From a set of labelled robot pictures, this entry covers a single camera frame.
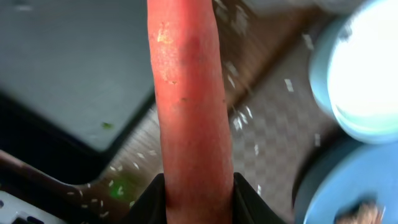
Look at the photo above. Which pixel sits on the blue plate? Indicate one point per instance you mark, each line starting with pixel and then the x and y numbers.
pixel 349 174

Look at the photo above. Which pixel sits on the brown food scrap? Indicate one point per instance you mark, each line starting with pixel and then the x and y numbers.
pixel 364 213

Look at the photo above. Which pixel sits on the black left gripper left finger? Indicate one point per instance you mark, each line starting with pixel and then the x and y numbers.
pixel 150 207

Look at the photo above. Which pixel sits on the orange carrot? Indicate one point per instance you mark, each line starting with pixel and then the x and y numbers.
pixel 192 111

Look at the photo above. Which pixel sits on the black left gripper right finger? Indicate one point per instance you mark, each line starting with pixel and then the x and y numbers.
pixel 249 207

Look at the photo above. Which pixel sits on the light blue rice bowl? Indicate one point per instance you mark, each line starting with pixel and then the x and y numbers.
pixel 353 71

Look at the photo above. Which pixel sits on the brown serving tray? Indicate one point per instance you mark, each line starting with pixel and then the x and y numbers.
pixel 275 122

